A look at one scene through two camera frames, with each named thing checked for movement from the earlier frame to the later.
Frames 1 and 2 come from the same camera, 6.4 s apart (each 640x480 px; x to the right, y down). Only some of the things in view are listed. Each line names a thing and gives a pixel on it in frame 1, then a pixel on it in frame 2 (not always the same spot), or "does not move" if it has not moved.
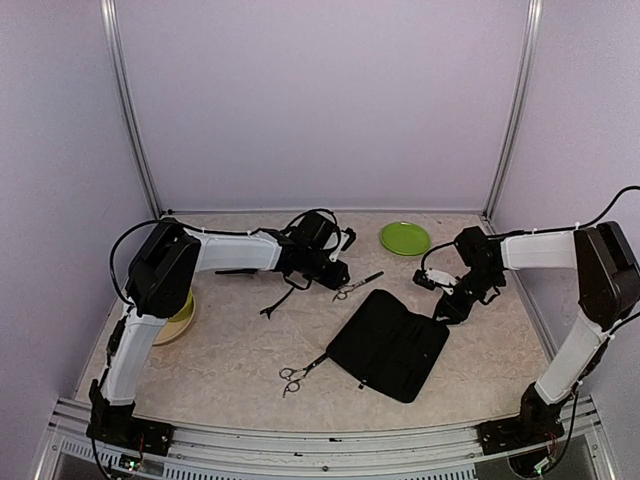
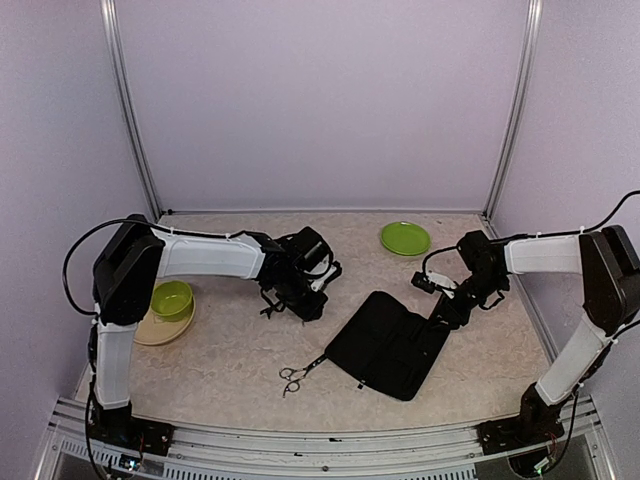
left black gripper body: (314, 271) → (291, 294)
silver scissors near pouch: (294, 376) does not move
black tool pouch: (387, 347) does not move
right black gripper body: (462, 309) does not move
